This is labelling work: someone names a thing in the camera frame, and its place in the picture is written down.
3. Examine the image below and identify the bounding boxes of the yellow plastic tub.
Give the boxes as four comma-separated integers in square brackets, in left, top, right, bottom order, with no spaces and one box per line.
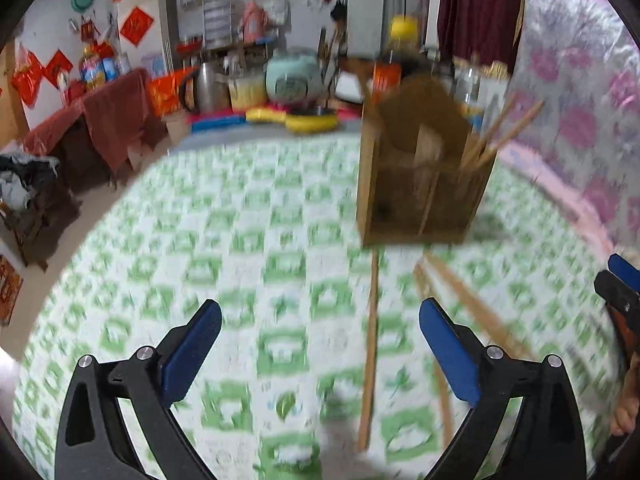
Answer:
[228,73,268,113]

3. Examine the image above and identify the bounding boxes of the wooden chopstick one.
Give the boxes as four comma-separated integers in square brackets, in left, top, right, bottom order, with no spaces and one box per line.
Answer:
[468,101,544,170]

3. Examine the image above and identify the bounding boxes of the right hand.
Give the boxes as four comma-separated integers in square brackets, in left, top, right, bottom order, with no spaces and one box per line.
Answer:
[611,370,639,437]

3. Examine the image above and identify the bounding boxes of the white refrigerator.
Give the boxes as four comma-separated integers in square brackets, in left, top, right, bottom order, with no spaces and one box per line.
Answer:
[113,0,179,79]

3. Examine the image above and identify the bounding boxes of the pink floral cloth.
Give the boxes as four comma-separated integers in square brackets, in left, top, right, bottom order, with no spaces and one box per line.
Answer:
[498,142,615,262]

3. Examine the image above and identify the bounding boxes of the soy sauce bottle yellow cap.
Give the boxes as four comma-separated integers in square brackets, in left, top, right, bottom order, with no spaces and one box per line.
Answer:
[372,15,426,104]

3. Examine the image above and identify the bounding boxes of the floral plastic wall cover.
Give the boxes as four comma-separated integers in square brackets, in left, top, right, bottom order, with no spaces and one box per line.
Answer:
[509,0,639,247]

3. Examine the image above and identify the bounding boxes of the wooden chopstick six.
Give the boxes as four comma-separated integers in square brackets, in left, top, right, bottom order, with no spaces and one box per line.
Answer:
[461,96,515,169]

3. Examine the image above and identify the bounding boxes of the wooden chopstick seven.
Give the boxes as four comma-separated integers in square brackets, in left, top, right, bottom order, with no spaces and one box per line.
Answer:
[416,259,526,361]

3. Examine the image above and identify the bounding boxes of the wooden chopstick two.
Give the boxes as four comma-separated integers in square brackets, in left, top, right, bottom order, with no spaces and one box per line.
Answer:
[357,249,380,453]

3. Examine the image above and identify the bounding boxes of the dark red curtain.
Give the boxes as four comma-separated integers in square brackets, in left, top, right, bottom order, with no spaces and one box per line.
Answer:
[437,0,525,74]

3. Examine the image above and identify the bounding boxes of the clear oil bottle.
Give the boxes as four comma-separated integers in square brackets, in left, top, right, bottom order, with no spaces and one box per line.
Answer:
[454,52,482,106]

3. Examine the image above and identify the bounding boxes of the mint green rice cooker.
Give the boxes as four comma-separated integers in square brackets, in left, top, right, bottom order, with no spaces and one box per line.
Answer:
[265,48,323,106]

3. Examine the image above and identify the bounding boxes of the steel electric kettle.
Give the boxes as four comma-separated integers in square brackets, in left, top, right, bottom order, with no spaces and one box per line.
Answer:
[178,61,231,115]

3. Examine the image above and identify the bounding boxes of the red cloth covered cabinet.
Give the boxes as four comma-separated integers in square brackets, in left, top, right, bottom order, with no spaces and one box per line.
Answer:
[22,68,167,193]

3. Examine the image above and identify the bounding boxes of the wooden utensil holder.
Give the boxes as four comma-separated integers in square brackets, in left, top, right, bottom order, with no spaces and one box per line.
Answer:
[356,75,496,247]

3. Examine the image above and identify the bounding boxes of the green patterned tablecloth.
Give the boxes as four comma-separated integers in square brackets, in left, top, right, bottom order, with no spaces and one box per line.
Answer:
[13,136,618,479]

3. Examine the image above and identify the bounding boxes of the chair with grey clothes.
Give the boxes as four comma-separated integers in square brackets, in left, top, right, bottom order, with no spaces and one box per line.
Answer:
[1,151,80,272]

